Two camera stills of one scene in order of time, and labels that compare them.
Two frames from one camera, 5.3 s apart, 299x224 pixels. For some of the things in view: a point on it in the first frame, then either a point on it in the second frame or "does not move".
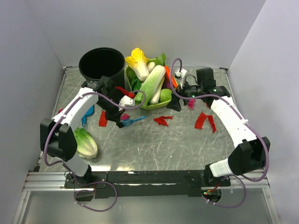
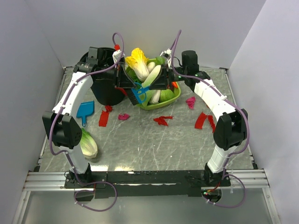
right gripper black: x=174 y=104 to x=161 y=81
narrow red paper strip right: x=213 y=125 does not move
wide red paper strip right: x=200 y=121 does not move
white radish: x=150 y=66 does not move
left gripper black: x=115 y=116 to x=121 y=78
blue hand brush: x=127 y=122 to x=138 y=94
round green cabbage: x=165 y=95 does not move
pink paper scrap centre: x=124 y=116 does not move
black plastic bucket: x=96 y=62 does not move
